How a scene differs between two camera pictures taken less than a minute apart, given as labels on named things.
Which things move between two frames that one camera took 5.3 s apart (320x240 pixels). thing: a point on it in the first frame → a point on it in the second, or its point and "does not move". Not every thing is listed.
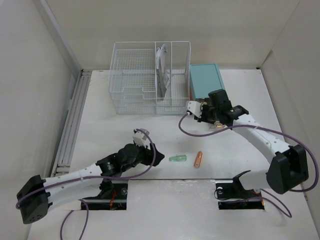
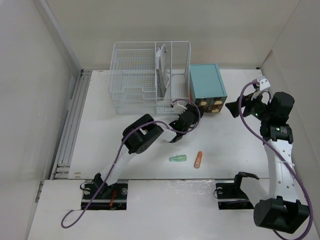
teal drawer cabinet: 204,79 does not move
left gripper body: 143,157 → 196,116
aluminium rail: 64,156 does not move
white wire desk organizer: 150,78 does not move
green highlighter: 177,158 does not move
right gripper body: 209,114 → 254,107
